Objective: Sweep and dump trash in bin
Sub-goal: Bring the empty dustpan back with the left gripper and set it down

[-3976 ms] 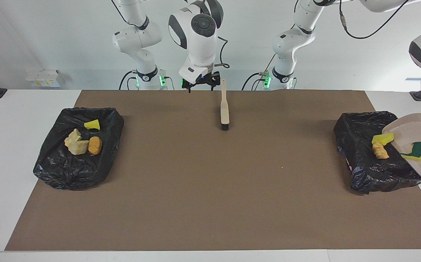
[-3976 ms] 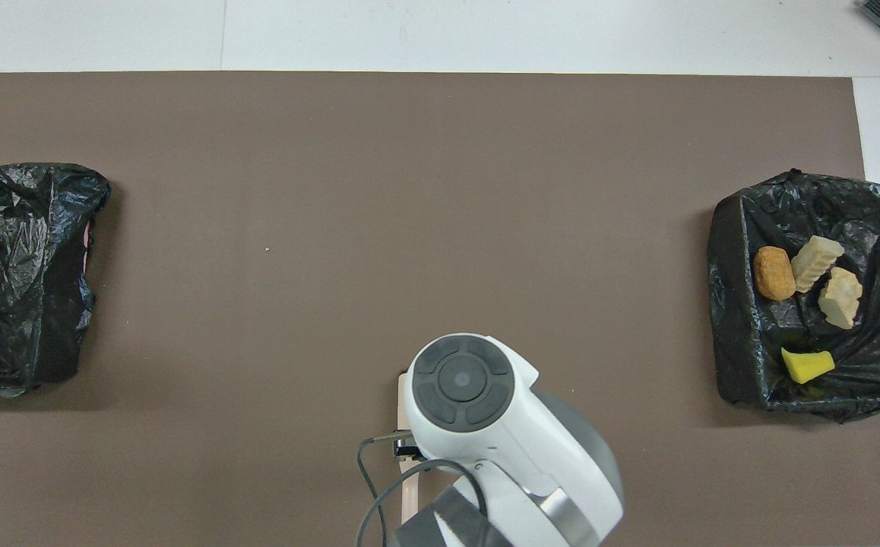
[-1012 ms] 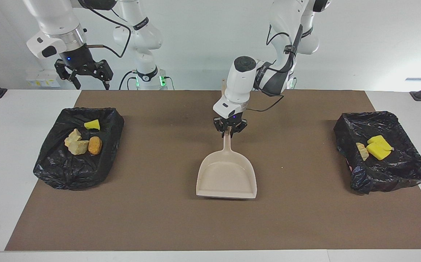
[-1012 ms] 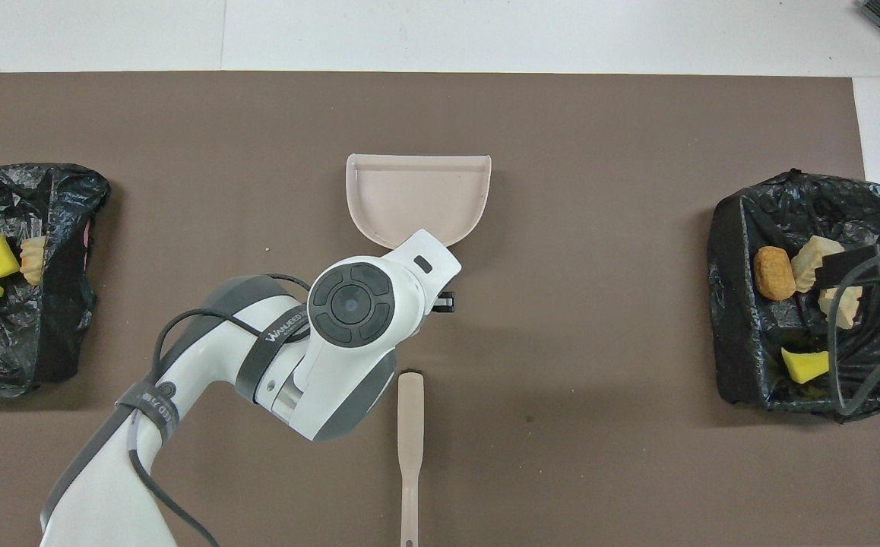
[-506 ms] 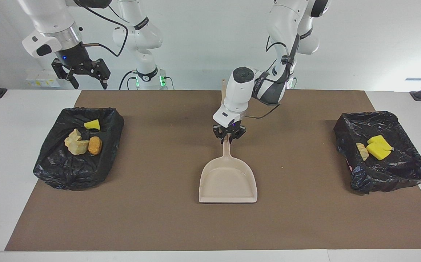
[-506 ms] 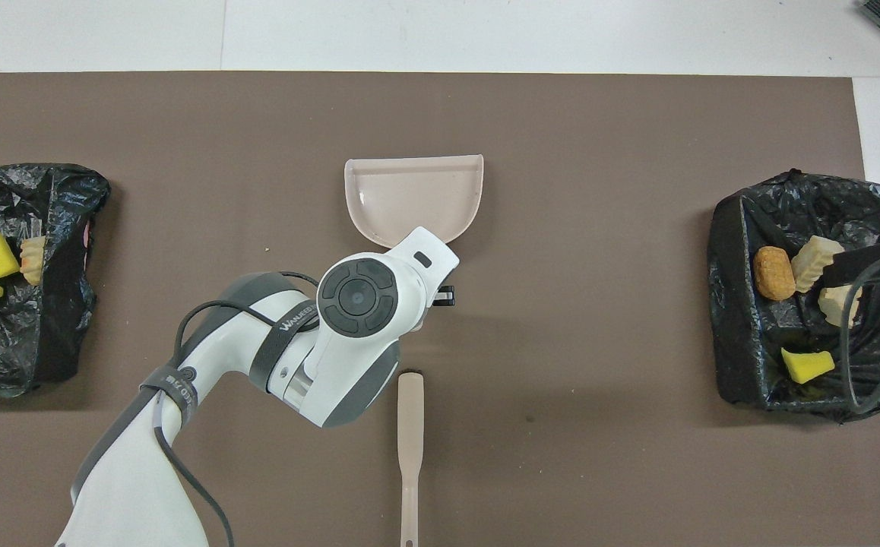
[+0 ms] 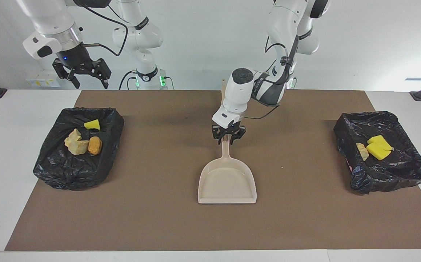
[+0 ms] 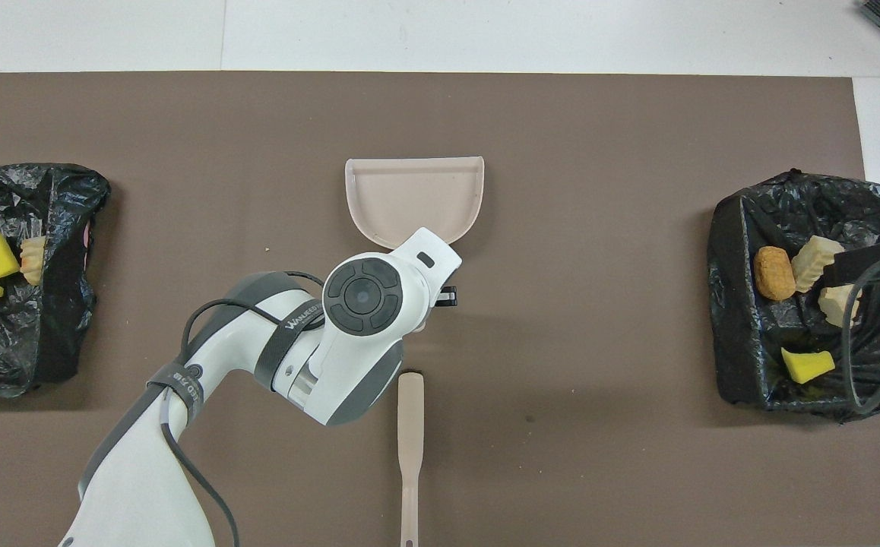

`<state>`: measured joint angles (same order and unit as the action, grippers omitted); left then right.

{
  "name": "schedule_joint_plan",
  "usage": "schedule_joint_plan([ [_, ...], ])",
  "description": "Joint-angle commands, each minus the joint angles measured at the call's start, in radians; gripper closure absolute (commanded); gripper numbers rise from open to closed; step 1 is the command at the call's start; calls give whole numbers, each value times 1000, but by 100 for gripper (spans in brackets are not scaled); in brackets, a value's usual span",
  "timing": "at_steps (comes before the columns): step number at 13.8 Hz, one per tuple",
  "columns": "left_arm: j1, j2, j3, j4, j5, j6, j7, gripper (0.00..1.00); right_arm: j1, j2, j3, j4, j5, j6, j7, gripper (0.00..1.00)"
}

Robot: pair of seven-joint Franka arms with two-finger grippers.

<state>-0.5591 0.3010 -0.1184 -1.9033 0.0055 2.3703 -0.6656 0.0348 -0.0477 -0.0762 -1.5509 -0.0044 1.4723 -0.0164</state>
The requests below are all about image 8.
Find orange-brown sponge chunk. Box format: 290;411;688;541
753;245;796;302

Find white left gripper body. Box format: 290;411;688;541
391;226;464;335

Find beige hand brush black bristles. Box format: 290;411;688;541
397;371;426;547

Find small rounded yellow foam chunk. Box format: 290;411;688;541
19;236;48;287

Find pale yellow foam chunk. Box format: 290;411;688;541
790;236;845;294
818;284;863;330

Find beige plastic dustpan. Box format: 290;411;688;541
345;157;485;251

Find black plastic trash bag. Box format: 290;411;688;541
0;163;111;399
708;169;880;424

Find large brown table mat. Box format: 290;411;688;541
0;71;880;547

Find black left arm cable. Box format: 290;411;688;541
157;270;327;547

